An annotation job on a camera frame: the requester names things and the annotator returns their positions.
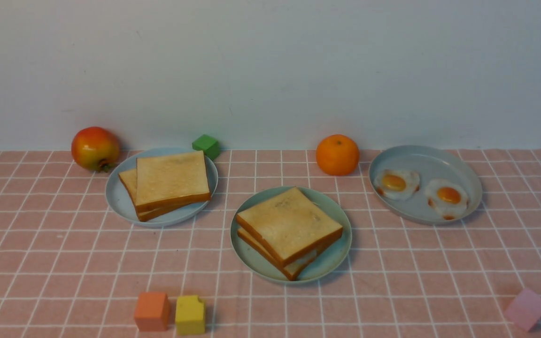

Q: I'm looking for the teal center plate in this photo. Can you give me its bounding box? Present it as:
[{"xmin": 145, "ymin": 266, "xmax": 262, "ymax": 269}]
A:
[{"xmin": 230, "ymin": 186, "xmax": 353, "ymax": 286}]

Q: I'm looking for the yellow notched block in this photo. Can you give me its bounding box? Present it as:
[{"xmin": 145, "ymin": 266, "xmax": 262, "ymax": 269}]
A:
[{"xmin": 175, "ymin": 295, "xmax": 206, "ymax": 336}]

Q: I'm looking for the fried egg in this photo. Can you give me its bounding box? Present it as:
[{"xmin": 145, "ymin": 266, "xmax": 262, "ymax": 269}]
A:
[
  {"xmin": 296, "ymin": 249, "xmax": 318, "ymax": 265},
  {"xmin": 373, "ymin": 169, "xmax": 420, "ymax": 201},
  {"xmin": 423, "ymin": 179, "xmax": 469, "ymax": 220}
]

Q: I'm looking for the toast slice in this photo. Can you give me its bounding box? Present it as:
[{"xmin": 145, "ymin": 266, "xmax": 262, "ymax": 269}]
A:
[
  {"xmin": 118, "ymin": 169, "xmax": 189, "ymax": 221},
  {"xmin": 235, "ymin": 186, "xmax": 344, "ymax": 268},
  {"xmin": 238, "ymin": 228, "xmax": 331, "ymax": 281},
  {"xmin": 135, "ymin": 151, "xmax": 212, "ymax": 212}
]

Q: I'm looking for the pink checkered tablecloth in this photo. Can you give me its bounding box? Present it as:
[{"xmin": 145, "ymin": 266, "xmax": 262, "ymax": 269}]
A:
[{"xmin": 0, "ymin": 149, "xmax": 541, "ymax": 338}]

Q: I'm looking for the grey blue egg plate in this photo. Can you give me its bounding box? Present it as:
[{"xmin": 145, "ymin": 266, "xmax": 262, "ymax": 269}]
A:
[{"xmin": 369, "ymin": 145, "xmax": 483, "ymax": 225}]

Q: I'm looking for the orange fruit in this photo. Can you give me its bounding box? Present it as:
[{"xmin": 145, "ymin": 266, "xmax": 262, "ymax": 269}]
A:
[{"xmin": 316, "ymin": 134, "xmax": 359, "ymax": 176}]

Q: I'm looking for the pink cube block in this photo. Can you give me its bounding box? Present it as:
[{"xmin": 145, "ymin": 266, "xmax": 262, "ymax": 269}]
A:
[{"xmin": 504, "ymin": 287, "xmax": 541, "ymax": 332}]

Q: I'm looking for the green cube block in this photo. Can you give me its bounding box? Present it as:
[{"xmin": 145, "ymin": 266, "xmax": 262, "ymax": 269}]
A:
[{"xmin": 192, "ymin": 134, "xmax": 221, "ymax": 161}]

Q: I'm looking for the orange cube block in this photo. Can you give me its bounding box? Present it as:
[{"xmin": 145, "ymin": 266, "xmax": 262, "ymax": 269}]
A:
[{"xmin": 133, "ymin": 292, "xmax": 171, "ymax": 332}]

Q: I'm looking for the red yellow apple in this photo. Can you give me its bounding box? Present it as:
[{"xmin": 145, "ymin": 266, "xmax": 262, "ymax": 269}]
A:
[{"xmin": 71, "ymin": 126, "xmax": 121, "ymax": 173}]

